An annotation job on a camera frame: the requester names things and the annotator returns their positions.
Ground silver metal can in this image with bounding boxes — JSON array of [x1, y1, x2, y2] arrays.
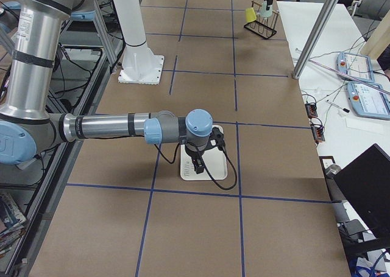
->
[[324, 164, 342, 179]]

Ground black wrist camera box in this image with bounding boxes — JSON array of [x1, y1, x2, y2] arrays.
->
[[210, 127, 225, 152]]

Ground upper teach pendant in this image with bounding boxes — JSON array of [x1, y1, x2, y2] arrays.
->
[[337, 52, 375, 83]]

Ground black wire cup rack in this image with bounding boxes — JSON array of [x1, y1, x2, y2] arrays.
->
[[244, 1, 279, 40]]

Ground teach pendant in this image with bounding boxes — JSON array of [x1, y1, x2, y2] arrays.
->
[[337, 52, 375, 83], [347, 82, 389, 121]]

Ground white bear print tray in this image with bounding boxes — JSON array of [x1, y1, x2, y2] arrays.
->
[[180, 139, 228, 181]]

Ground aluminium frame post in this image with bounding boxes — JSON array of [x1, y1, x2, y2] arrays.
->
[[292, 0, 338, 79]]

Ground yellow cup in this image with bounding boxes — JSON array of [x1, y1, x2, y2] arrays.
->
[[245, 7, 257, 23]]

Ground lower orange black connector box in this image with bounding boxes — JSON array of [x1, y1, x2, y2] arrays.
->
[[311, 124, 325, 144]]

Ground upper orange black connector box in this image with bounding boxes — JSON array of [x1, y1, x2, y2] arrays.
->
[[305, 102, 318, 119]]

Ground lower teach pendant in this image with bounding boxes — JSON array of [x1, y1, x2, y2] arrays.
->
[[347, 82, 389, 121]]

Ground black marker pen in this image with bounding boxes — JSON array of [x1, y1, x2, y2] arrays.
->
[[326, 100, 350, 113]]

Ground orange black connector box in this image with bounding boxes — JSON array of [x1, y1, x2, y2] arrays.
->
[[305, 102, 318, 119], [311, 124, 325, 144]]

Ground black camera cable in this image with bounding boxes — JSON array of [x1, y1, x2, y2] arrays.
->
[[194, 142, 238, 191]]

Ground stack of magazines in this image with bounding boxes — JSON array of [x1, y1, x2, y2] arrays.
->
[[1, 191, 27, 258]]

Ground pale green cup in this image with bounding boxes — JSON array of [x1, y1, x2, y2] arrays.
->
[[259, 1, 273, 18]]

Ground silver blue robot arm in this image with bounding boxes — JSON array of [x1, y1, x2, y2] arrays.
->
[[1, 0, 213, 174]]

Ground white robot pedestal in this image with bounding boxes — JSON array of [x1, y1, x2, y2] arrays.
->
[[113, 0, 165, 85]]

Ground black laptop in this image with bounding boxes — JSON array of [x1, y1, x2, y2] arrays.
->
[[334, 144, 389, 238]]

